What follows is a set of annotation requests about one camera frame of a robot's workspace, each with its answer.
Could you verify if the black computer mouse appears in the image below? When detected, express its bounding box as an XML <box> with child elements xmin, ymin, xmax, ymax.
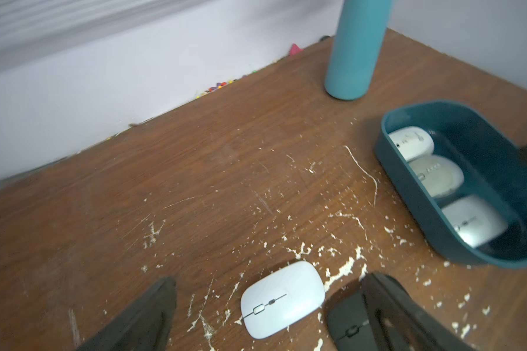
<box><xmin>326</xmin><ymin>290</ymin><xmax>378</xmax><ymax>351</ymax></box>

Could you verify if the silver computer mouse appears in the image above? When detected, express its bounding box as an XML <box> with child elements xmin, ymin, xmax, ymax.
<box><xmin>442</xmin><ymin>195</ymin><xmax>509</xmax><ymax>248</ymax></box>

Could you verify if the white rounded computer mouse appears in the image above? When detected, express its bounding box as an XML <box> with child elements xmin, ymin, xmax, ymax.
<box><xmin>389</xmin><ymin>127</ymin><xmax>435</xmax><ymax>162</ymax></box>

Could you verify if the teal vase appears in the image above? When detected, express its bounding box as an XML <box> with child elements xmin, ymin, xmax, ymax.
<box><xmin>324</xmin><ymin>0</ymin><xmax>392</xmax><ymax>101</ymax></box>

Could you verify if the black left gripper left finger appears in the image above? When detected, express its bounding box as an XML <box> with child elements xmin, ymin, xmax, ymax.
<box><xmin>78</xmin><ymin>276</ymin><xmax>177</xmax><ymax>350</ymax></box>

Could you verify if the grey white computer mouse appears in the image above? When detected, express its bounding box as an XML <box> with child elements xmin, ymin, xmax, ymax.
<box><xmin>408</xmin><ymin>154</ymin><xmax>464</xmax><ymax>198</ymax></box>

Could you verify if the teal storage box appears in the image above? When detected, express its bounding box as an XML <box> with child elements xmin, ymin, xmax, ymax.
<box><xmin>374</xmin><ymin>100</ymin><xmax>527</xmax><ymax>269</ymax></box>

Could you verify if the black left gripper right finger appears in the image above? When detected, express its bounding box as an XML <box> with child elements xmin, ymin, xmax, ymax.
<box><xmin>362</xmin><ymin>272</ymin><xmax>472</xmax><ymax>350</ymax></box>

